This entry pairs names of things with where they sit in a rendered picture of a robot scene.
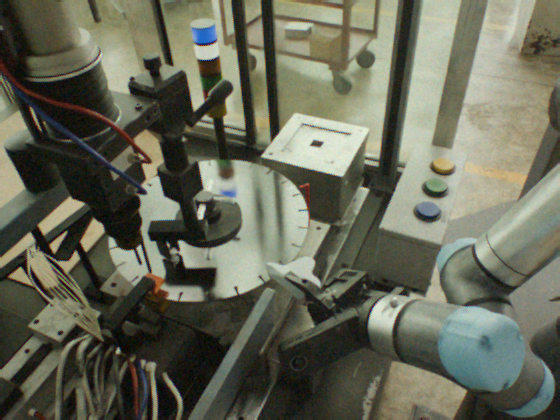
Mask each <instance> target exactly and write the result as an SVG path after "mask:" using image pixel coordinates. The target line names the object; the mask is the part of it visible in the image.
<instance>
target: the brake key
mask: <svg viewBox="0 0 560 420"><path fill-rule="evenodd" d="M417 213H418V214H419V216H421V217H423V218H426V219H434V218H436V217H438V216H439V214H440V208H439V206H438V205H437V204H436V203H434V202H431V201H422V202H420V203H419V204H418V206H417Z"/></svg>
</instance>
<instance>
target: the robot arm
mask: <svg viewBox="0 0 560 420"><path fill-rule="evenodd" d="M559 256H560V163H559V164H558V165H557V167H556V168H553V169H552V170H551V171H550V172H549V173H548V175H547V176H546V177H545V178H544V179H542V180H540V181H539V182H538V184H537V185H536V186H535V187H534V188H533V189H532V190H531V191H528V193H527V194H526V195H525V196H524V197H523V198H522V199H521V200H520V201H519V202H518V203H516V204H515V205H514V206H513V207H512V208H511V209H510V210H509V211H508V213H507V214H504V215H503V216H502V217H501V218H500V219H499V220H498V221H497V223H496V224H495V225H494V226H491V227H490V228H489V229H488V230H487V232H486V233H485V234H484V235H483V236H482V237H481V238H479V239H470V238H467V239H457V240H455V242H454V243H452V244H447V245H446V246H445V247H443V248H442V251H441V252H439V254H438V257H437V267H438V272H439V281H440V285H441V289H442V290H443V292H444V295H445V298H446V301H447V303H443V302H433V301H429V300H423V299H417V298H411V297H408V295H407V292H406V288H401V287H396V288H395V289H394V291H392V292H391V293H388V292H379V291H377V289H376V286H375V284H374V283H373V282H372V281H371V280H370V278H369V274H368V272H364V271H357V270H350V269H341V270H340V271H339V272H338V273H336V274H335V275H334V276H333V277H331V278H330V280H327V281H326V282H325V283H324V284H323V286H324V288H325V289H324V290H323V291H321V289H320V282H319V280H317V278H316V277H315V276H313V274H312V271H313V269H314V267H315V265H316V262H315V260H314V259H312V258H311V257H307V256H305V257H303V258H300V259H298V260H296V261H294V262H291V263H290V264H288V265H286V266H280V265H278V264H276V263H267V264H266V265H265V266H266V269H267V272H268V275H269V277H270V278H272V279H274V280H277V282H278V283H279V284H280V285H281V286H284V287H285V288H287V289H288V290H289V291H290V293H291V294H292V295H293V296H294V297H295V298H296V299H298V300H303V299H304V298H305V300H307V301H308V302H309V303H308V304H307V311H308V313H309V315H310V317H311V319H312V320H313V322H314V324H315V327H313V328H311V329H309V330H307V331H303V332H301V333H299V334H297V335H295V336H293V337H291V338H290V339H288V340H286V341H284V342H282V343H280V344H278V345H277V356H278V360H279V361H280V363H281V365H282V367H283V368H284V370H285V371H286V373H287V375H288V377H289V378H290V379H292V380H298V379H302V378H303V377H305V376H307V375H309V374H311V373H313V372H315V371H316V370H318V369H320V368H322V367H326V366H328V365H329V364H332V363H334V362H336V361H338V360H340V359H341V358H343V357H345V356H347V355H349V354H353V353H354V352H356V351H358V350H360V349H362V348H364V347H367V349H368V350H370V351H373V352H376V353H378V354H379V355H381V356H383V357H386V358H389V359H391V360H393V361H396V362H399V363H402V364H409V365H411V366H414V367H416V368H419V369H422V370H425V371H427V372H430V373H436V374H437V375H440V376H442V377H444V378H446V379H447V380H449V381H451V382H452V383H456V384H457V385H458V386H460V387H461V388H463V389H465V390H467V391H468V392H470V393H473V394H475V395H476V396H478V397H479V398H480V399H482V400H484V401H485V402H488V403H489V405H490V406H491V407H493V408H494V409H496V410H499V411H501V412H507V413H509V414H510V415H513V416H517V417H531V416H532V417H533V416H535V415H537V414H539V413H541V411H543V410H544V409H546V408H547V407H548V406H549V405H550V403H551V401H552V398H553V395H555V396H556V397H559V398H560V315H559V316H558V317H556V318H555V319H552V320H550V321H548V322H546V323H545V324H543V325H541V326H540V327H539V328H538V329H537V330H536V331H535V333H534V334H533V336H532V338H531V339H530V341H529V343H528V342H527V340H526V338H525V333H524V331H523V329H522V327H521V324H520V322H519V321H518V318H517V316H516V311H515V309H514V306H513V304H512V302H511V300H510V298H509V295H510V294H511V293H512V292H514V291H515V290H516V289H517V288H518V287H519V286H522V285H523V284H525V283H526V282H527V281H528V280H529V279H530V278H531V277H533V276H534V275H535V274H538V272H540V271H541V270H542V269H544V268H545V267H546V266H547V265H548V264H549V263H550V262H552V261H554V260H556V259H557V258H558V257H559ZM346 272H347V273H354V274H356V276H354V277H349V276H343V275H344V274H345V273H346ZM342 276H343V277H342ZM341 277H342V278H341ZM368 282H369V284H368ZM369 286H370V288H371V290H370V288H369Z"/></svg>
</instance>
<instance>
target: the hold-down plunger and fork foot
mask: <svg viewBox="0 0 560 420"><path fill-rule="evenodd" d="M179 206H180V210H181V213H182V217H183V220H151V221H150V224H149V226H148V238H149V240H150V241H156V244H157V247H158V250H159V252H160V255H161V256H163V257H165V258H167V259H168V260H171V259H172V256H171V253H170V250H169V247H168V244H172V245H173V246H174V247H175V249H176V250H177V252H180V251H181V249H180V245H179V242H178V240H207V237H208V231H209V226H208V221H207V219H198V216H197V208H196V204H195V200H194V199H193V200H190V201H188V202H187V203H186V204H185V205H182V204H179ZM167 242H168V244H167Z"/></svg>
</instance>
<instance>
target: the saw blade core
mask: <svg viewBox="0 0 560 420"><path fill-rule="evenodd" d="M230 163H231V160H211V165H209V160H208V161H199V162H198V164H199V169H200V174H201V177H202V182H203V187H204V189H203V190H205V187H206V185H207V181H208V180H209V179H211V180H212V181H213V184H212V187H211V190H210V192H211V193H212V194H219V195H224V196H227V197H229V198H234V199H235V200H236V202H237V203H238V205H239V206H240V208H241V212H242V222H241V225H240V227H239V228H238V229H237V231H236V233H235V234H234V235H232V236H231V237H230V238H228V239H226V240H223V241H220V242H217V243H213V244H206V245H201V244H195V243H191V242H189V241H186V240H178V242H179V245H180V249H181V251H180V252H177V253H176V254H175V255H174V256H173V257H172V259H171V260H168V259H167V258H165V257H163V256H161V255H160V252H159V250H158V247H157V244H156V241H150V240H149V238H148V226H149V224H150V221H151V220H174V219H175V215H176V213H177V212H178V210H179V209H180V206H179V203H177V202H175V201H173V200H170V199H168V198H166V197H164V195H163V192H162V188H161V186H160V179H159V175H158V176H156V177H154V178H153V179H151V180H149V181H148V182H147V183H148V184H144V185H143V186H142V187H143V188H145V189H146V190H147V191H148V194H147V195H146V196H145V195H140V194H139V195H138V196H139V198H140V200H141V206H140V209H139V213H140V215H141V216H142V219H143V225H142V226H141V228H140V229H141V230H142V233H143V237H144V243H145V247H146V251H147V253H148V260H149V264H150V266H151V269H152V273H150V274H153V275H155V276H158V277H161V278H164V280H165V282H164V283H163V285H162V286H161V288H160V290H159V291H157V293H153V292H152V293H153V294H152V295H153V296H155V297H158V298H161V299H164V300H169V301H174V302H178V300H179V297H180V293H182V292H183V293H184V294H183V295H182V296H181V299H180V302H182V303H205V302H208V295H207V293H209V292H210V293H211V294H210V302H213V301H219V300H224V299H227V298H231V297H235V296H237V292H236V289H234V288H235V287H237V291H238V293H239V295H240V294H243V293H248V292H250V291H251V290H254V289H256V288H258V287H260V286H262V285H263V284H264V282H263V280H264V281H265V282H267V281H269V280H272V278H270V277H269V275H268V272H267V269H266V266H265V265H266V264H267V263H276V264H278V262H281V263H282V264H284V265H285V266H286V265H288V264H290V263H291V261H292V260H293V259H294V258H295V256H296V255H297V254H298V253H299V251H300V250H301V248H302V246H303V244H304V240H305V237H306V234H307V228H308V212H307V207H306V204H305V202H304V198H303V196H302V195H301V193H300V192H299V190H298V189H297V188H296V186H295V188H292V189H290V190H288V189H287V188H288V187H290V186H294V185H293V184H292V183H291V182H290V181H288V179H287V178H286V177H284V176H283V175H281V174H280V173H277V172H275V171H272V170H271V169H269V168H267V167H264V166H262V165H259V164H255V163H253V165H252V163H251V162H247V161H241V160H232V165H229V164H230ZM251 165H252V166H251ZM250 166H251V168H250ZM271 171H272V172H271ZM270 172H271V173H270ZM266 173H269V174H266ZM287 181H288V182H287ZM285 182H286V183H285ZM282 183H284V184H282ZM148 185H150V186H151V187H149V186H148ZM203 190H201V191H203ZM299 194H300V195H299ZM296 195H297V196H296ZM292 196H295V197H292ZM298 211H302V212H298ZM298 227H302V228H298ZM291 245H295V246H297V247H295V246H291ZM116 247H118V246H117V245H116V244H115V242H114V240H113V239H112V238H110V237H109V249H110V253H111V257H112V260H113V262H114V265H115V267H116V268H117V270H118V271H119V273H120V274H121V275H122V276H123V277H124V278H125V279H126V280H127V281H128V282H129V283H131V282H132V281H133V282H132V283H131V284H132V285H133V286H134V287H135V286H136V284H137V282H138V281H139V280H140V278H141V277H143V276H146V274H147V273H148V267H147V265H146V262H145V258H144V255H143V252H142V248H141V245H139V246H138V247H137V248H136V249H137V252H138V253H139V256H140V259H141V261H142V265H138V262H137V260H136V254H135V252H134V250H132V251H124V250H122V249H119V248H116ZM299 247H301V248H299ZM111 249H112V250H111ZM124 263H125V264H124ZM121 264H122V265H121ZM282 264H278V265H280V266H283V265H282ZM119 265H120V266H119ZM117 266H118V267H117ZM260 276H261V277H262V278H263V280H261V279H259V277H260ZM136 277H138V278H137V279H136ZM135 279H136V280H135Z"/></svg>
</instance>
